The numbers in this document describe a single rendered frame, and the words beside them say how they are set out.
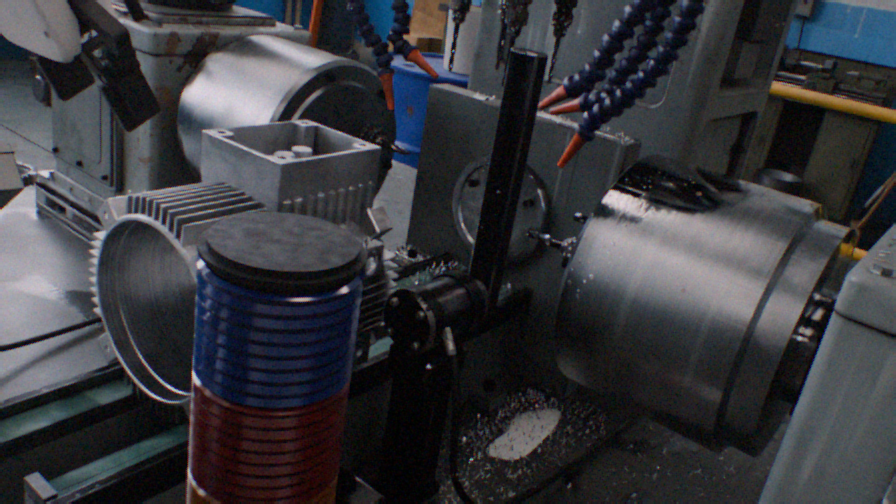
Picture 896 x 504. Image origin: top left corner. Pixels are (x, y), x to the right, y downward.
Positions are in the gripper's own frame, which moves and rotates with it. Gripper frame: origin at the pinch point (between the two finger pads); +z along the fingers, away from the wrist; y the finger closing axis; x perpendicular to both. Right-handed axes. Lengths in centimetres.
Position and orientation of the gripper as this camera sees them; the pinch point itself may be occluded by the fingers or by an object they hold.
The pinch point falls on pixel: (103, 95)
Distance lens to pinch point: 64.8
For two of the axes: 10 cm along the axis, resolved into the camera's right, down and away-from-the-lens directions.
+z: 1.7, 7.0, 7.0
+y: 7.7, 3.4, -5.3
